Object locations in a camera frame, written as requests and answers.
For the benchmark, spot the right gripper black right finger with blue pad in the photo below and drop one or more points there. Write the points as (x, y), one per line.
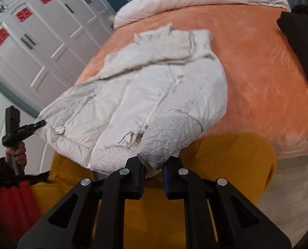
(181, 183)

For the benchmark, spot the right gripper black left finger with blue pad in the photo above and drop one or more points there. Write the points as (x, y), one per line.
(124, 184)

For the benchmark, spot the white puffer jacket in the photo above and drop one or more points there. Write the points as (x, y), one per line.
(151, 99)

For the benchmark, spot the person's left hand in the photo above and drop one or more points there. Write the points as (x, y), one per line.
(19, 155)

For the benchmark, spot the yellow trousers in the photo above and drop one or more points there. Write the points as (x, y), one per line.
(248, 161)

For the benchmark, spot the red jacket sleeve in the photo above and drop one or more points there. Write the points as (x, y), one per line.
(19, 212)

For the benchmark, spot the white wardrobe with red decals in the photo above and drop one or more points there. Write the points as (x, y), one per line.
(46, 44)

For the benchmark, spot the orange bed blanket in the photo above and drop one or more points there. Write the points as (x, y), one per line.
(267, 88)

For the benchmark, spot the black garment on bed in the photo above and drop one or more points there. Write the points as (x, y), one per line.
(294, 25)

